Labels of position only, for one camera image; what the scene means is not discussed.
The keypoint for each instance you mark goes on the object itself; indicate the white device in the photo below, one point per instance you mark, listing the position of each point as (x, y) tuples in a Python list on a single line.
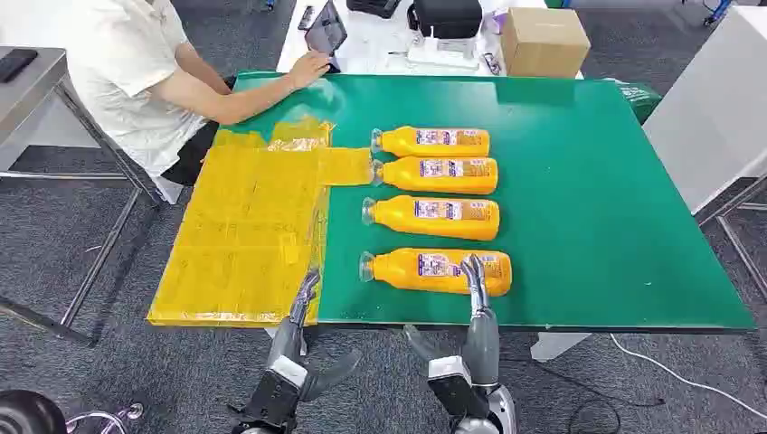
[(440, 54)]

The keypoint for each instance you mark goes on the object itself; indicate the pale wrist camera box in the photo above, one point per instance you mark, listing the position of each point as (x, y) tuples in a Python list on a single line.
[(289, 370), (448, 366)]

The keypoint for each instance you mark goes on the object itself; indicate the black case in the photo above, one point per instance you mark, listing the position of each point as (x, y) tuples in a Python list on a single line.
[(374, 6)]

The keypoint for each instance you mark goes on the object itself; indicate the white table leg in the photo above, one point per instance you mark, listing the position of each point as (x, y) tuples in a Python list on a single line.
[(557, 346)]

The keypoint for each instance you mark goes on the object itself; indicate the brown cardboard box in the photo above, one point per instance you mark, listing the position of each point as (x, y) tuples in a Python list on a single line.
[(542, 45)]

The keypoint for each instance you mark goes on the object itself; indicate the yellow plastic sheet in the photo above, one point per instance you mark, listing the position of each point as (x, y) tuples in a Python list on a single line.
[(251, 239)]

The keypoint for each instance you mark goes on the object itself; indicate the dark tablet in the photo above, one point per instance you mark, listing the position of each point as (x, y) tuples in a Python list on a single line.
[(326, 30)]

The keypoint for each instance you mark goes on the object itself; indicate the green table mat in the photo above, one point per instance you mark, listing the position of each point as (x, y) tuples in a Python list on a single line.
[(599, 209)]

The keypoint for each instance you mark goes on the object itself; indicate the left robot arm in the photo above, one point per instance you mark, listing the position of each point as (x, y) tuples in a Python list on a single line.
[(272, 404)]

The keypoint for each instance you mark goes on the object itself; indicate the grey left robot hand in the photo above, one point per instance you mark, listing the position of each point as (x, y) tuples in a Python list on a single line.
[(287, 344)]

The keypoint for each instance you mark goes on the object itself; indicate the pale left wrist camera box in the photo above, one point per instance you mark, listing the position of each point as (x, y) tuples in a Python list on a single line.
[(289, 370)]

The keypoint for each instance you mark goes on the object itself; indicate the person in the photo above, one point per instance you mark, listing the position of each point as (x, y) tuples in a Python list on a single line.
[(126, 72)]

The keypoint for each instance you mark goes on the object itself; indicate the black robot foot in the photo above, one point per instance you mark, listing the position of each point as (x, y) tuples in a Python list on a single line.
[(27, 414)]

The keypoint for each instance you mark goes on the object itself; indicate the black phone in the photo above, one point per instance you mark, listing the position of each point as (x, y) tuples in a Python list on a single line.
[(17, 63)]

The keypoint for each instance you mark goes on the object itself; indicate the white side table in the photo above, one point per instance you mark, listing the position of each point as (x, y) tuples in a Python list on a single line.
[(713, 108)]

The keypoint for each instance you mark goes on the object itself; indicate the green bag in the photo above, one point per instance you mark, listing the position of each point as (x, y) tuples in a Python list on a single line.
[(638, 99)]

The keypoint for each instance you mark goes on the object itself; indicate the person's hand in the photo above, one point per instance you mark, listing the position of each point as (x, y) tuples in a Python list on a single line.
[(308, 69)]

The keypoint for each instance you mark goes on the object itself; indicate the black bag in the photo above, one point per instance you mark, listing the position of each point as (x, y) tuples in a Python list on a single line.
[(446, 17)]

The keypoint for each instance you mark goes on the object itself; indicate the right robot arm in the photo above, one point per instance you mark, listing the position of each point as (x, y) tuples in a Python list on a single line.
[(473, 407)]

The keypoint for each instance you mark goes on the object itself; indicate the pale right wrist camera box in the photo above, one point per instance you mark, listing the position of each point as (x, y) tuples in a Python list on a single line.
[(448, 366)]

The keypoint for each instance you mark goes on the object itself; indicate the steel bench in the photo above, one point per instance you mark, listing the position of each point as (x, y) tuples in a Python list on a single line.
[(36, 102)]

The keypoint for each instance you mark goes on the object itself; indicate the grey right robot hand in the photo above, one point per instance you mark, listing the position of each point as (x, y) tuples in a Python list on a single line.
[(482, 347)]

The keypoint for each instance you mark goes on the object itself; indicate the orange drink bottle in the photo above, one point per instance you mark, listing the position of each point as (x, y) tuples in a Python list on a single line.
[(440, 175), (437, 217), (413, 272), (437, 142)]

